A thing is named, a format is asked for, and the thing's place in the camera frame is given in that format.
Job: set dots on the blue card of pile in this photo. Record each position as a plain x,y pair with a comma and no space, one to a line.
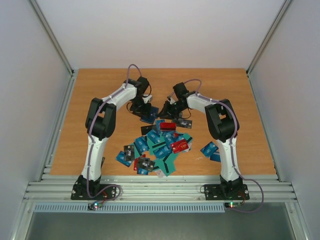
158,122
141,171

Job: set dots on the black vip card centre left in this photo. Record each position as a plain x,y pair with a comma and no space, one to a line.
129,153

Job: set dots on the blue card top of pile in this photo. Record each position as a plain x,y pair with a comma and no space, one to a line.
158,122

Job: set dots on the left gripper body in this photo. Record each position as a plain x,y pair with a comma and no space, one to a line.
139,106

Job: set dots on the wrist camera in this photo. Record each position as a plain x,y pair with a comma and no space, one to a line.
147,98
171,99

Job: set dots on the plain black card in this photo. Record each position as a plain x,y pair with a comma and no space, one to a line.
147,128

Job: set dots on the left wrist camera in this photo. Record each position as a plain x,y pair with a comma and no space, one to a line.
147,98

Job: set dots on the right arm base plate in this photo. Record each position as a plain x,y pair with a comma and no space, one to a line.
215,192

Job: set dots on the teal card with stripe bottom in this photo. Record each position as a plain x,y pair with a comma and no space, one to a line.
166,164

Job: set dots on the controller board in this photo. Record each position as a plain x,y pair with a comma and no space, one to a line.
94,206
233,205

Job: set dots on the blue card right upper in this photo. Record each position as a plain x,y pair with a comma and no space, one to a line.
209,149

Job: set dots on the aluminium rail frame front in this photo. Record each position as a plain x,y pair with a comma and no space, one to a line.
151,188

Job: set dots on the black vip card far left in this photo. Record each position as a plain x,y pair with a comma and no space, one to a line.
102,162

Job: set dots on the black vip card upper right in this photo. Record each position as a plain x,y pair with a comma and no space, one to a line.
184,123

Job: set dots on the left controller board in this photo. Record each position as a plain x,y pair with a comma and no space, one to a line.
94,206

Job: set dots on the blue card right lower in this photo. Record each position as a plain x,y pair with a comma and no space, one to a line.
215,157

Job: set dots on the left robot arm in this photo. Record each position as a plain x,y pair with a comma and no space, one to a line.
101,123

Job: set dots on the dark blue card holder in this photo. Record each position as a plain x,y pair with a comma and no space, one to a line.
153,115

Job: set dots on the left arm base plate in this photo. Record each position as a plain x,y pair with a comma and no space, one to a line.
98,193

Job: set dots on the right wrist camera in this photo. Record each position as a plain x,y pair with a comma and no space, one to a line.
171,99

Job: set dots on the black vip card on red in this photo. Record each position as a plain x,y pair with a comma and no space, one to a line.
145,164

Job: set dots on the right controller board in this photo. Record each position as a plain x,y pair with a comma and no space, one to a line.
233,205

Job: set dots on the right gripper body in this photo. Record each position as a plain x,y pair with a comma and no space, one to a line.
169,109

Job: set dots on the white card with red print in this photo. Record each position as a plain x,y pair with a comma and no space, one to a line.
159,173

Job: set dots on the blue card bottom of pile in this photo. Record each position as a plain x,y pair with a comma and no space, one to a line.
141,171

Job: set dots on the large teal card centre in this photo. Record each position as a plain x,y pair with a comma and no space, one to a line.
160,149

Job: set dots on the grey slotted cable duct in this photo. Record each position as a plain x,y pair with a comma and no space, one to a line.
130,208

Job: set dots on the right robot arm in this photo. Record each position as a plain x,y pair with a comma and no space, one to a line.
223,126

